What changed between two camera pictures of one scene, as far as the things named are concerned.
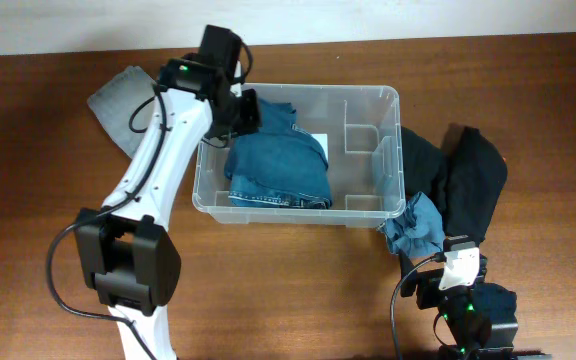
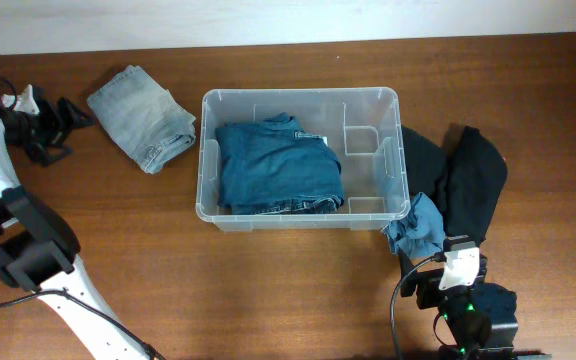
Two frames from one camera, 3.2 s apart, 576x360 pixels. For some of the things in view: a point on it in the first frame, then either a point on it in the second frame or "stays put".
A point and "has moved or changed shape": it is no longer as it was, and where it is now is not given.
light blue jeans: (124, 107) stays put
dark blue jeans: (282, 165) has moved or changed shape
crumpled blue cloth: (419, 231) stays put
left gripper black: (247, 112) -> (53, 128)
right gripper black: (426, 283) stays put
